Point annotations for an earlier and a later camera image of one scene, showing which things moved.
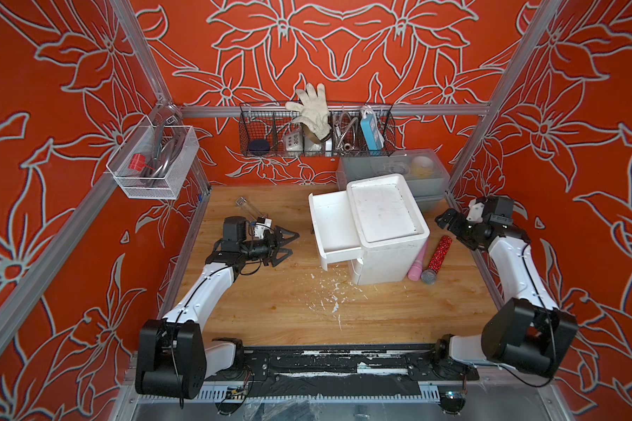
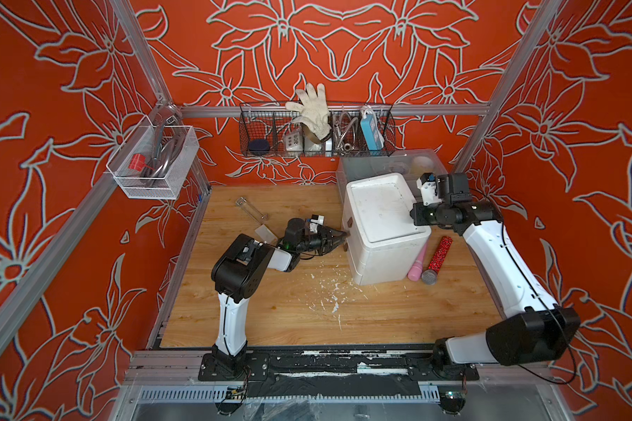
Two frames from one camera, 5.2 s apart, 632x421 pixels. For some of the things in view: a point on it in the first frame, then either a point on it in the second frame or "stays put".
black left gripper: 274,249 -> 325,241
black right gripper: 455,226 -> 416,216
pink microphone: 416,269 stays put
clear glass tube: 242,202 stays put
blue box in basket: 373,136 stays put
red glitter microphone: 429,276 stays put
